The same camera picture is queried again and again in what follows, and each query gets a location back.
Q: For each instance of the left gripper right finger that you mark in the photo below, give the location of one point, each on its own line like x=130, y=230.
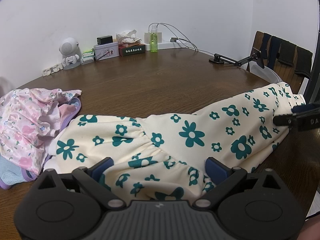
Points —
x=228, y=181

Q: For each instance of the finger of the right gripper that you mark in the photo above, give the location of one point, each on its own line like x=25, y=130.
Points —
x=304, y=109
x=288, y=120

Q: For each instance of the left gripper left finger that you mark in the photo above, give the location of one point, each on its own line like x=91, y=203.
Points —
x=88, y=180

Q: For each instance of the cream green floral garment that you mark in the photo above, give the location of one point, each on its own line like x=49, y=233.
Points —
x=162, y=157

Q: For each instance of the wooden chair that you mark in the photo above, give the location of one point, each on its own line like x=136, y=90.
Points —
x=283, y=61

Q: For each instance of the pink floral satin garment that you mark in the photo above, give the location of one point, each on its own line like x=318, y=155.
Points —
x=27, y=116

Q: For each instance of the white power strip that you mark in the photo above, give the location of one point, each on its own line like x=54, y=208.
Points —
x=54, y=69

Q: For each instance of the green white small boxes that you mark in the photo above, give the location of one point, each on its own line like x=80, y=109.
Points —
x=88, y=57

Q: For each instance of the white metal tin box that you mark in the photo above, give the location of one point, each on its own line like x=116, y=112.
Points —
x=106, y=51

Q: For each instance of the white robot speaker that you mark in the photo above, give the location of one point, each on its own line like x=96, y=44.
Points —
x=69, y=49

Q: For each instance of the small black box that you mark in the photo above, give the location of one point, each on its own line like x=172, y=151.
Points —
x=104, y=40

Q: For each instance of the black tissue box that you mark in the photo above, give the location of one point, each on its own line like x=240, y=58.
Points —
x=129, y=44

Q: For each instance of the white power charger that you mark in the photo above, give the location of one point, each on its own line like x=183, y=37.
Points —
x=152, y=37

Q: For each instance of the green spray bottle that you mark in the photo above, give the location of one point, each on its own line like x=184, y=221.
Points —
x=154, y=44

